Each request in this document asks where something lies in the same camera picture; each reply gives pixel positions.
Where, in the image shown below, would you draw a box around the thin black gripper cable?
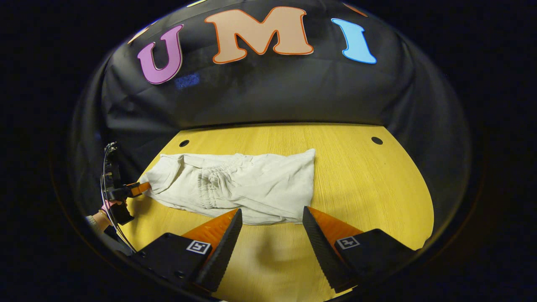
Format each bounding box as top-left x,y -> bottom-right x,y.
100,142 -> 138,253

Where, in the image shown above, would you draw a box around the white jeans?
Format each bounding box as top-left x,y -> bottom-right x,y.
144,148 -> 316,226

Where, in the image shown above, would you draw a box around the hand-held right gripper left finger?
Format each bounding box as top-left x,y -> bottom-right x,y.
130,208 -> 243,294

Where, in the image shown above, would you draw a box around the black backdrop cloth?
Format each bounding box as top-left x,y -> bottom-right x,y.
69,0 -> 472,210

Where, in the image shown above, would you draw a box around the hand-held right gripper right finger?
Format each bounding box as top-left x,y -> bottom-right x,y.
302,206 -> 417,294

